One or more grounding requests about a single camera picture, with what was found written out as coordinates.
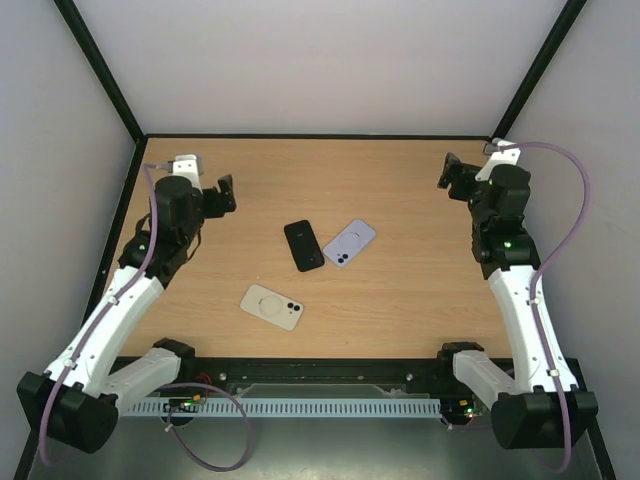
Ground black phone case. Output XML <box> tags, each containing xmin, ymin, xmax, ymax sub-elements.
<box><xmin>283</xmin><ymin>220</ymin><xmax>325</xmax><ymax>272</ymax></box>

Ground lilac phone case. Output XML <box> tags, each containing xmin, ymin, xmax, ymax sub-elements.
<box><xmin>322</xmin><ymin>219</ymin><xmax>376</xmax><ymax>268</ymax></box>

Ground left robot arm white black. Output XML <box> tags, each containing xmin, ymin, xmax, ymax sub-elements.
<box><xmin>17</xmin><ymin>174</ymin><xmax>236</xmax><ymax>466</ymax></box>

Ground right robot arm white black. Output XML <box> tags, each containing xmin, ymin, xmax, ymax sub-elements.
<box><xmin>436</xmin><ymin>153</ymin><xmax>598</xmax><ymax>450</ymax></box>

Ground beige cased phone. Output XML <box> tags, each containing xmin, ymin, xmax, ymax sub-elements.
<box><xmin>240</xmin><ymin>284</ymin><xmax>304</xmax><ymax>331</ymax></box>

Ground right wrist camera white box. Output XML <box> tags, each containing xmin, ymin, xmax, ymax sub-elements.
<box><xmin>475</xmin><ymin>138</ymin><xmax>521</xmax><ymax>182</ymax></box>

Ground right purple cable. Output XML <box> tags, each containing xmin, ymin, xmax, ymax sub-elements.
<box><xmin>442</xmin><ymin>142</ymin><xmax>591</xmax><ymax>474</ymax></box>

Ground purple cable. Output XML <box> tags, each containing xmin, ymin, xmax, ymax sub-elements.
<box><xmin>38</xmin><ymin>165</ymin><xmax>255</xmax><ymax>472</ymax></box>
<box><xmin>442</xmin><ymin>142</ymin><xmax>591</xmax><ymax>474</ymax></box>

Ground black frame post right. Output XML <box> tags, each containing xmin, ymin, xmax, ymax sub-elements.
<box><xmin>492</xmin><ymin>0</ymin><xmax>587</xmax><ymax>138</ymax></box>

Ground black frame post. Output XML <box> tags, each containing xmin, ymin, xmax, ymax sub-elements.
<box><xmin>492</xmin><ymin>0</ymin><xmax>587</xmax><ymax>138</ymax></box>
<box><xmin>53</xmin><ymin>0</ymin><xmax>145</xmax><ymax>143</ymax></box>

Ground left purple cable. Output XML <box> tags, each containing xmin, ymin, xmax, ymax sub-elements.
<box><xmin>38</xmin><ymin>165</ymin><xmax>255</xmax><ymax>472</ymax></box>

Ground light blue slotted cable duct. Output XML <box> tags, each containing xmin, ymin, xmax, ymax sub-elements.
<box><xmin>119</xmin><ymin>396</ymin><xmax>443</xmax><ymax>418</ymax></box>

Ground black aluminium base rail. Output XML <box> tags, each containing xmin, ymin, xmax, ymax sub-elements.
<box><xmin>190</xmin><ymin>357</ymin><xmax>468</xmax><ymax>394</ymax></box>

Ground black frame post left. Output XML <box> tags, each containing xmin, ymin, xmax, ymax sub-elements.
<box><xmin>53</xmin><ymin>0</ymin><xmax>145</xmax><ymax>143</ymax></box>

